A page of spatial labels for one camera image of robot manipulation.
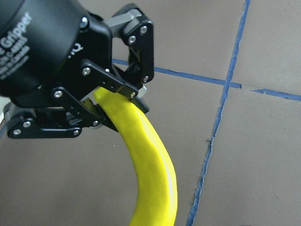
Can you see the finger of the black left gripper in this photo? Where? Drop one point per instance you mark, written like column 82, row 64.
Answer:
column 135, row 29

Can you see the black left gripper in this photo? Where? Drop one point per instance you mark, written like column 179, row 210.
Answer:
column 42, row 42

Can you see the yellow banana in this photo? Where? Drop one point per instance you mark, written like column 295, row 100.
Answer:
column 157, row 198

